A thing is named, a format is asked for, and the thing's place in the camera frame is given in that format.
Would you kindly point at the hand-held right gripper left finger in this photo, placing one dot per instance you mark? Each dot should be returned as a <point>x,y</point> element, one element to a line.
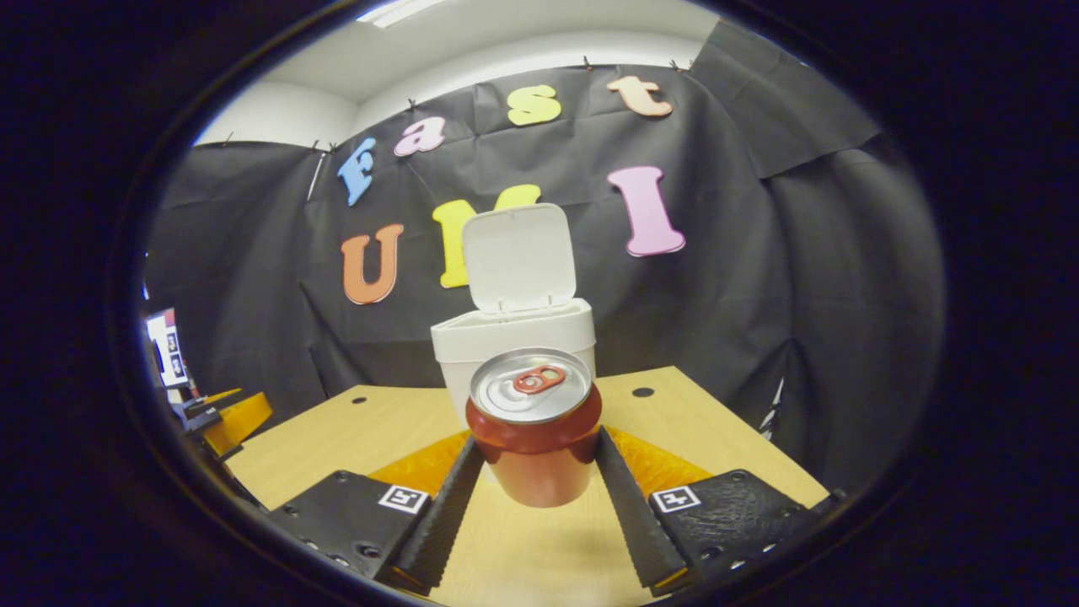
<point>442,514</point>

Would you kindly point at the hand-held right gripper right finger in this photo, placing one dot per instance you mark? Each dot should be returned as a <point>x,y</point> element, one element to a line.
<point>636,523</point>

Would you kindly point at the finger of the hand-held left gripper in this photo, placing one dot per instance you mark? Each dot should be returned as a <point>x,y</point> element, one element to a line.
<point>240,417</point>

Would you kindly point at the red pop can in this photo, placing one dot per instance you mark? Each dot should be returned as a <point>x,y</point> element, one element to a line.
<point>535,455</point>

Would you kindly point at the white desktop garbage bin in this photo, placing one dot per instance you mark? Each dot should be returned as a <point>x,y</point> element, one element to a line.
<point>514,261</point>

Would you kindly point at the computer monitor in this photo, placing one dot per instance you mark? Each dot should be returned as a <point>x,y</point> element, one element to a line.
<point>169,350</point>

